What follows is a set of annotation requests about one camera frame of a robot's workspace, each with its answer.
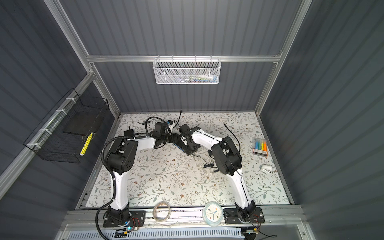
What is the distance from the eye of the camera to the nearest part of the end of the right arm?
0.74 meters

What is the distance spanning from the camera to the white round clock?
0.72m

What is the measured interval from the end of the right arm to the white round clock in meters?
0.30
